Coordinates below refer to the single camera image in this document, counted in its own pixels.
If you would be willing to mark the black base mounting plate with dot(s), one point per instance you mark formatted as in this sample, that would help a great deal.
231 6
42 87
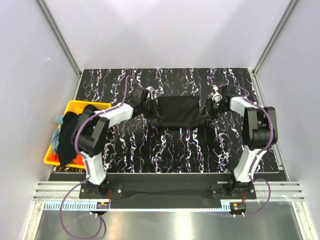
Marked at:
167 191

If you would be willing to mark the orange t-shirt in bin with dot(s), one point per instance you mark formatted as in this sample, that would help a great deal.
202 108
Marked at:
53 159

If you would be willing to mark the small connector box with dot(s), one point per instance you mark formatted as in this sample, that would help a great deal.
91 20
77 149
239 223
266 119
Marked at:
103 205
238 206

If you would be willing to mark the right aluminium frame post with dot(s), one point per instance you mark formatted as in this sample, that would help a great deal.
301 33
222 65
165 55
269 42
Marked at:
276 33

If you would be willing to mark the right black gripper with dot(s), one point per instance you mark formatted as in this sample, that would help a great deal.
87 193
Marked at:
208 113

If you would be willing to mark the aluminium frame post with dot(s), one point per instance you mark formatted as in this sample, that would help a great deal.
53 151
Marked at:
276 33
58 36

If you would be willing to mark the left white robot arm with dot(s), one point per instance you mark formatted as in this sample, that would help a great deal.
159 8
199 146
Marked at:
89 137

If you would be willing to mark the left aluminium frame post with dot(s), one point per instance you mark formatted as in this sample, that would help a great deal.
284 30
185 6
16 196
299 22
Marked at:
58 36

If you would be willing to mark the aluminium front rail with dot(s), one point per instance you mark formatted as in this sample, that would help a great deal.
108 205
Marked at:
281 191

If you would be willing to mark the right small connector box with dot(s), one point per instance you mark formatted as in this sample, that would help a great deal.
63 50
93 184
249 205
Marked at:
238 206

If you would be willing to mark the left small connector box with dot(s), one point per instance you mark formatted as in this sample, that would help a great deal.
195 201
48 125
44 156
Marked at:
103 205

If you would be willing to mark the black t-shirt with blue print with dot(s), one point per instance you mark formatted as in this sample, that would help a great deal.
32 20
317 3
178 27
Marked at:
66 149

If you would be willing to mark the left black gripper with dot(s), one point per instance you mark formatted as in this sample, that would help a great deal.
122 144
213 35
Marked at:
154 113

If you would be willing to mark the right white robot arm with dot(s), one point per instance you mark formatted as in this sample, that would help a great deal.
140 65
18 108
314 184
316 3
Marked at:
259 133

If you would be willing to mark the grey-blue t-shirt in bin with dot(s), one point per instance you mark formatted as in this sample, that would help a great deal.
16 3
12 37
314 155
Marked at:
55 137

